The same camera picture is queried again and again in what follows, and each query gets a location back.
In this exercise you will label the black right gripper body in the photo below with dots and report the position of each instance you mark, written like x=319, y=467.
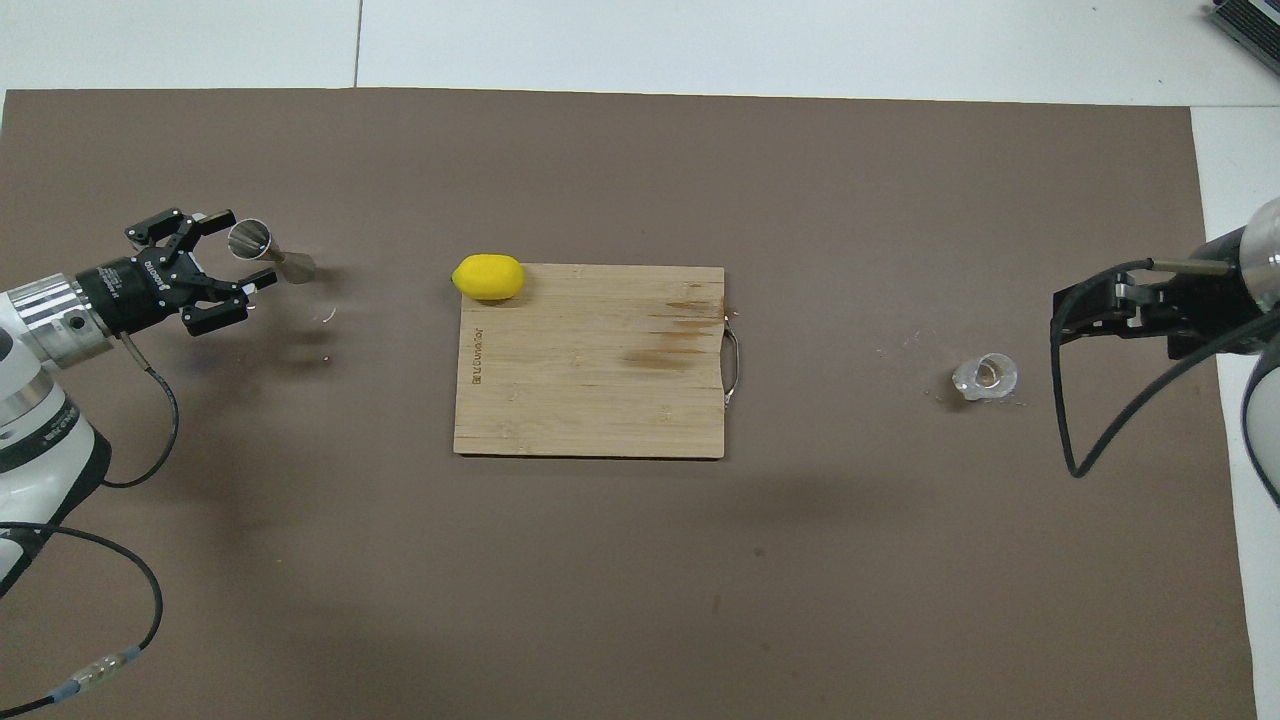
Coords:
x=1200, y=305

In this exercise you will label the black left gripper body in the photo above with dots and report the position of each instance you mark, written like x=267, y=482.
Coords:
x=140, y=290

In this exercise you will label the stainless steel jigger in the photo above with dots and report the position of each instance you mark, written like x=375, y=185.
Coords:
x=250, y=240

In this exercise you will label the small clear plastic cup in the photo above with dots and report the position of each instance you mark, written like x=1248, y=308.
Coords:
x=986, y=376

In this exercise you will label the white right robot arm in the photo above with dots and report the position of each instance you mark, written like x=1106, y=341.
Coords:
x=1262, y=400

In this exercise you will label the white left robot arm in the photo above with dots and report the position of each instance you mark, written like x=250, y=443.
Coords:
x=40, y=400

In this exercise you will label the yellow lemon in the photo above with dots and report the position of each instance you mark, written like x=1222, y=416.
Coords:
x=488, y=277

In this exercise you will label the grey ribbed device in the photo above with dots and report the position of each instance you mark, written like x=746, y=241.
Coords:
x=1250, y=20

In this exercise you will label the wooden cutting board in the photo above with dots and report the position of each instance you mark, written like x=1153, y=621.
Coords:
x=590, y=370

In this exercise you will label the brown table mat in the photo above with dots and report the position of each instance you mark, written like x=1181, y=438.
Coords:
x=640, y=580

